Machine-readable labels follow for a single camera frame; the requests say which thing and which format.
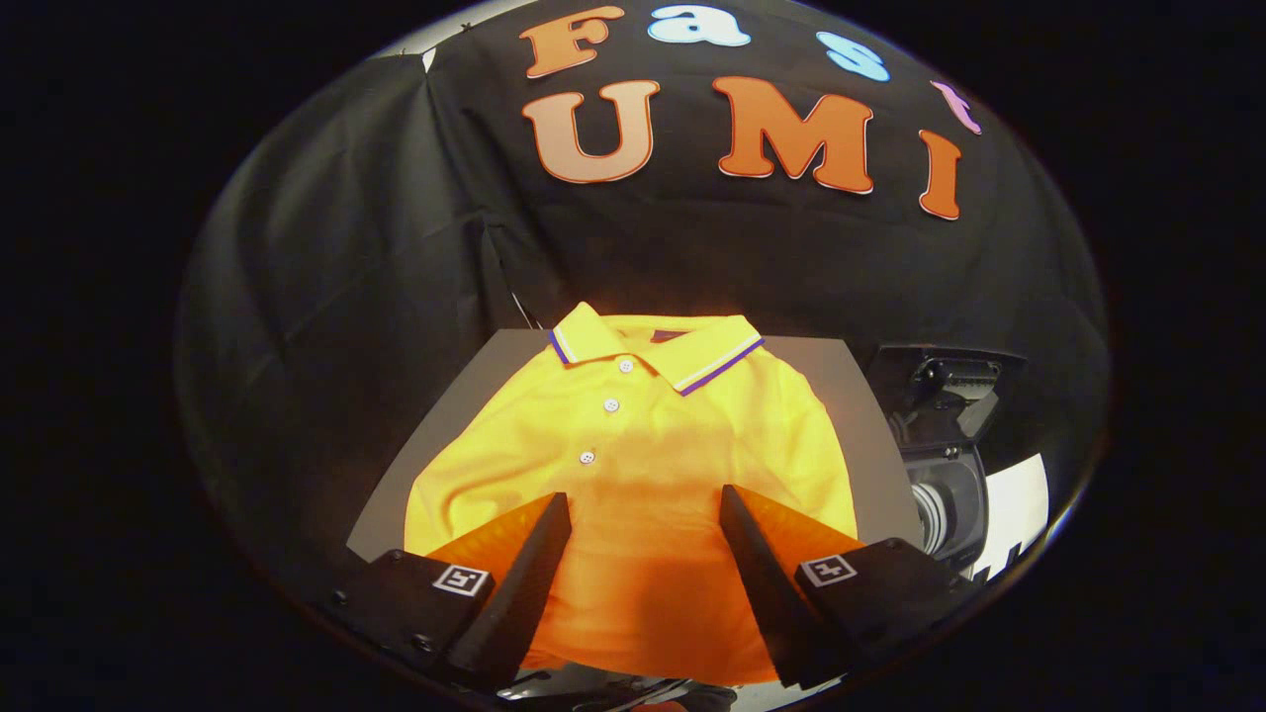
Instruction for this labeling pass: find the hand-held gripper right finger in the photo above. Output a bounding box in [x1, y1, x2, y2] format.
[719, 485, 980, 690]

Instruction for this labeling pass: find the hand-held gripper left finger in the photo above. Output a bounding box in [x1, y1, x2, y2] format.
[316, 491, 575, 693]

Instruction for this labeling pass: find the yellow polo shirt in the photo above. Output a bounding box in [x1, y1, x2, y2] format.
[404, 302, 859, 685]

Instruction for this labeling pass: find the dark washing machine lid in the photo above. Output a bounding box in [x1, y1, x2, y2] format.
[868, 344, 1030, 452]

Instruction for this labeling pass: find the grey stand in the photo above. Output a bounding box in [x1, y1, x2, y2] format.
[346, 329, 926, 565]

